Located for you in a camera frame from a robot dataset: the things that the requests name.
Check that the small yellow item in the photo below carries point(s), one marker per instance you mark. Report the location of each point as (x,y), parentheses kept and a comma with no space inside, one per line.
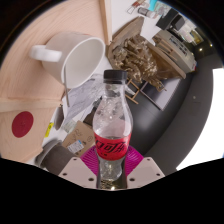
(49,130)

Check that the black wall screen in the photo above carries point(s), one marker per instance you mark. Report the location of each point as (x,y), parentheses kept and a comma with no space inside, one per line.
(160,95)

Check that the grey plant saucer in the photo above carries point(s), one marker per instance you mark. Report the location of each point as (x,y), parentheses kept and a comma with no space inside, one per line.
(41,153)

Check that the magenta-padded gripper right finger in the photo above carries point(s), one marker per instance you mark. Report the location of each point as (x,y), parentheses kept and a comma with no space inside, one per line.
(146,171)

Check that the wooden easel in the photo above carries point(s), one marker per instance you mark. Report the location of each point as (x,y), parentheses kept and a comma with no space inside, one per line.
(132,91)

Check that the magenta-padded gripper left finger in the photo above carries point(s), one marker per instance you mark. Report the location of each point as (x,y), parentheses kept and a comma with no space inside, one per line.
(78,171)

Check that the clear bottle with red label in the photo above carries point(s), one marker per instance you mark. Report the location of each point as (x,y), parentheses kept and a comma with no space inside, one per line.
(112,133)

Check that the white cabinet with pictures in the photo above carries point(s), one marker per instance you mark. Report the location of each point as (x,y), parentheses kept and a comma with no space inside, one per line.
(176,50)

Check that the flat round red coaster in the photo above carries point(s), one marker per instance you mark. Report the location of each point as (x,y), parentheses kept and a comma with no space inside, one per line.
(22,124)

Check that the brown cardboard box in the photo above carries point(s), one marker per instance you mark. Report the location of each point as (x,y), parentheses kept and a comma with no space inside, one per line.
(78,138)

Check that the black flat boxes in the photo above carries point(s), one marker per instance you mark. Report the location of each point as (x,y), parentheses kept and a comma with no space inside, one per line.
(170,20)

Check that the white ceramic mug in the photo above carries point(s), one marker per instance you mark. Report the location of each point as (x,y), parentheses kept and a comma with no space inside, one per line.
(80,56)

